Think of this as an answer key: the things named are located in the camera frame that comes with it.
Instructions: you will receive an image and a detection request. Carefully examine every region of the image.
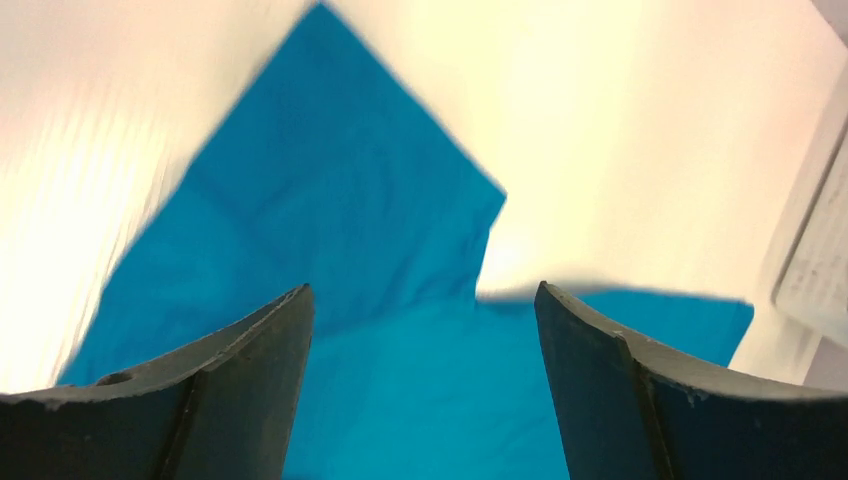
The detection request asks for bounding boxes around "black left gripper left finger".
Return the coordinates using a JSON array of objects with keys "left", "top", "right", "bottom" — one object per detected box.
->
[{"left": 1, "top": 285, "right": 314, "bottom": 479}]

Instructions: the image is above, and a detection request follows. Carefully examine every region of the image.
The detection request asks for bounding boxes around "white plastic laundry basket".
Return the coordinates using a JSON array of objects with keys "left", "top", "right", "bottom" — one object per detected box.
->
[{"left": 771, "top": 119, "right": 848, "bottom": 346}]

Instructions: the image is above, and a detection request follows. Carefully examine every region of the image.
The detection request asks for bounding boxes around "blue t shirt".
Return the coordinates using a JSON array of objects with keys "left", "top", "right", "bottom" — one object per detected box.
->
[{"left": 58, "top": 3, "right": 755, "bottom": 480}]

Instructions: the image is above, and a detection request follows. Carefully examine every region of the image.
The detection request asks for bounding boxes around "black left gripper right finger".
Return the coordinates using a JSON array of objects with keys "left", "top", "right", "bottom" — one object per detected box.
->
[{"left": 534, "top": 282, "right": 847, "bottom": 480}]

